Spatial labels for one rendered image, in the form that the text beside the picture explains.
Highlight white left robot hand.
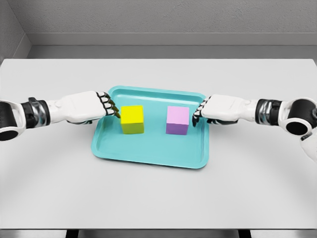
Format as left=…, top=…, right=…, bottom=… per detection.
left=63, top=90, right=122, bottom=124

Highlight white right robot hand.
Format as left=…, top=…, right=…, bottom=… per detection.
left=192, top=94, right=244, bottom=127

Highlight pink cube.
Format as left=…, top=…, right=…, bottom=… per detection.
left=165, top=106, right=190, bottom=136

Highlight yellow cube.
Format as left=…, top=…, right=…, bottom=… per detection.
left=120, top=105, right=145, bottom=135

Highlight teal tray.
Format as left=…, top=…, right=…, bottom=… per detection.
left=91, top=85, right=211, bottom=170

